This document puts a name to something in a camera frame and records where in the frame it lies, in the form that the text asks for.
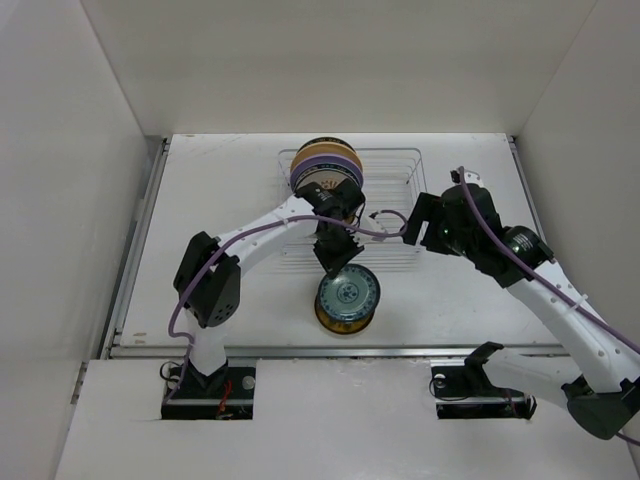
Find white orange sunburst plate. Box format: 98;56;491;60
293;172;358;192

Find green rimmed white plate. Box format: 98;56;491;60
290;164;364;188

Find blue patterned plate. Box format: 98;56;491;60
316;263;381;324

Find purple plate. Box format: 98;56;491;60
290;153;363;176

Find white wire dish rack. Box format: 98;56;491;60
276;146;437;256

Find tan plate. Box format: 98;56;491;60
290;141;363;170

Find yellow patterned plate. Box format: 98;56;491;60
314;301;375;336

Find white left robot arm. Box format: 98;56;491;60
165;181;365;399

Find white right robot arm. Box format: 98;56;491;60
402;183;639;440

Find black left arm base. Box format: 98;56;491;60
160;362;256;421

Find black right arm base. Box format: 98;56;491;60
428;365;537;420

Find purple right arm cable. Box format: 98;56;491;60
458;166;640;446

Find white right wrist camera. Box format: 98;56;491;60
450;167;485;188

